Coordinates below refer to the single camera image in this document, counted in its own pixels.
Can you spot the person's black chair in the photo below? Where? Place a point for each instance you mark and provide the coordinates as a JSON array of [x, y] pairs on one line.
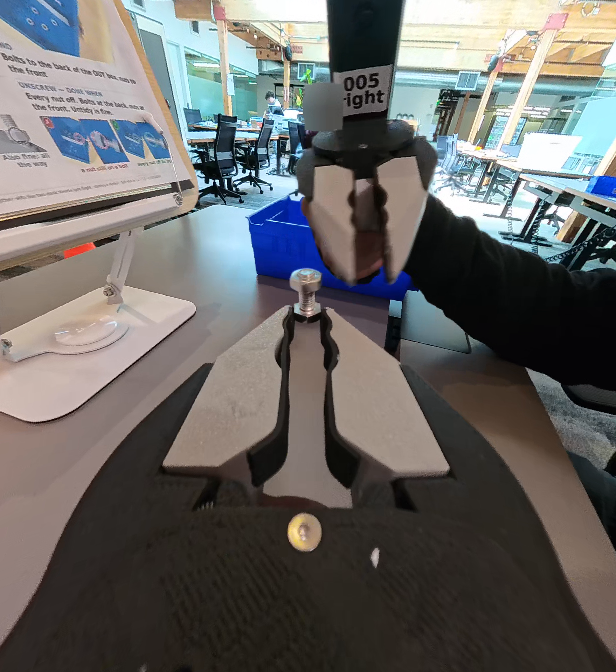
[[612, 399]]

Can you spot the blue plastic bin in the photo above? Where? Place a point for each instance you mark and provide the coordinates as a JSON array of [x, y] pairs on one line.
[[610, 185], [281, 246]]

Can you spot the person's right hand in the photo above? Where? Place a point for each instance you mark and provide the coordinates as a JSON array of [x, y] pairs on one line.
[[370, 257]]

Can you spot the wall air vent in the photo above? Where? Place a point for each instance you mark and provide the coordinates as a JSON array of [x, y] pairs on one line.
[[467, 81]]

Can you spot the white metal stand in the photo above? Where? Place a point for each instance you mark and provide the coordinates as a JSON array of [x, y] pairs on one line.
[[145, 320]]

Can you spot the printed instruction sheet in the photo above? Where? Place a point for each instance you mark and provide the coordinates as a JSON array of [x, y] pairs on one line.
[[103, 99]]

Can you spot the wooden office desk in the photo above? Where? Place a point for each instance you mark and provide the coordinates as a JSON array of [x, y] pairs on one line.
[[560, 183]]

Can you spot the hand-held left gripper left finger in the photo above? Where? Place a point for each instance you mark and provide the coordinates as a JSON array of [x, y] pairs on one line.
[[229, 409]]

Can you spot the green paper decoration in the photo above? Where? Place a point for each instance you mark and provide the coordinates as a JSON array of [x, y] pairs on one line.
[[307, 73]]

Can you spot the silver hex nut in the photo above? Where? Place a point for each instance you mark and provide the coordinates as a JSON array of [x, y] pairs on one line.
[[306, 279]]

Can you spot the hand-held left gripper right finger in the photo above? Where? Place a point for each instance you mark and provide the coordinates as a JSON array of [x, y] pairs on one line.
[[386, 414]]

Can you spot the person's right forearm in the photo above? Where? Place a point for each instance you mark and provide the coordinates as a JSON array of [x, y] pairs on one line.
[[523, 315]]

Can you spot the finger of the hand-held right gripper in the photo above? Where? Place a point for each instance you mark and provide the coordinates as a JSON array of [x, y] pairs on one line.
[[331, 220], [405, 210]]

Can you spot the wooden display board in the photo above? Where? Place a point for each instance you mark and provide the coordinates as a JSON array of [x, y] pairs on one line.
[[187, 183]]

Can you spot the white panel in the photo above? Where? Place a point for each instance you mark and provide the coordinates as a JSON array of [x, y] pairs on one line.
[[549, 152]]

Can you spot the dark grey desk pad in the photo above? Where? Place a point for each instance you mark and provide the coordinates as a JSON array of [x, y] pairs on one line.
[[434, 325]]

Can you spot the black office chair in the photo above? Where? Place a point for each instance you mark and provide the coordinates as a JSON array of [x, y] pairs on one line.
[[226, 152], [263, 152]]

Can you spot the metal page holder clip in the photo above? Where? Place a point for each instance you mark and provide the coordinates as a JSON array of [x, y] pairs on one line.
[[177, 198]]

